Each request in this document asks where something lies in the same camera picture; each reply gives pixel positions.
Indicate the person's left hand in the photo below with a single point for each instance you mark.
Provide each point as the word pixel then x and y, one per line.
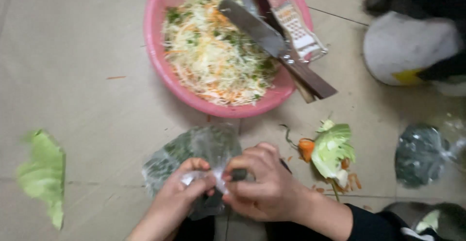
pixel 171 201

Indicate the person's right hand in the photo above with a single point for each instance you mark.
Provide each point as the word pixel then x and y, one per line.
pixel 273 190

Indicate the clear plastic bag of greens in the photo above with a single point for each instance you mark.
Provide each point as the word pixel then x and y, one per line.
pixel 189 150

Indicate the orange carrot end piece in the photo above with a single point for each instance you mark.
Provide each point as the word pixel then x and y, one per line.
pixel 306 148

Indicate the cabbage leaf scraps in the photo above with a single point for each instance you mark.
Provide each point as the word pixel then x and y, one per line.
pixel 331 150

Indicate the carrot peel shreds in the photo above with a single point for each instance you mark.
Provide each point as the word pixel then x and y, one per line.
pixel 349 182

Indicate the person's black sleeve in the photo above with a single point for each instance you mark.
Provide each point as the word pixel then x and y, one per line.
pixel 378 226

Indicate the large green cabbage leaf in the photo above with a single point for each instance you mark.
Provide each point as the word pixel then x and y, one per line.
pixel 42 175

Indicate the single carrot shred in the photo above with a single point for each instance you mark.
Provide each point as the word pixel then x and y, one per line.
pixel 116 77

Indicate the pink plastic basin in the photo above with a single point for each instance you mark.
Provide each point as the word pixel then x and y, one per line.
pixel 160 52

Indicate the knotted plastic bag of greens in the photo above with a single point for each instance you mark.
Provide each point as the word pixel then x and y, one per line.
pixel 420 157

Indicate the shredded cabbage carrot salad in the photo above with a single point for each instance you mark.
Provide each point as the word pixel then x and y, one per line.
pixel 211 52

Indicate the metal bowl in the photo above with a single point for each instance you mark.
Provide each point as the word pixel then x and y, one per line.
pixel 444 221

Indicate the dark-bladed knife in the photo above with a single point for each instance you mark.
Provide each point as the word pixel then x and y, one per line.
pixel 258 2

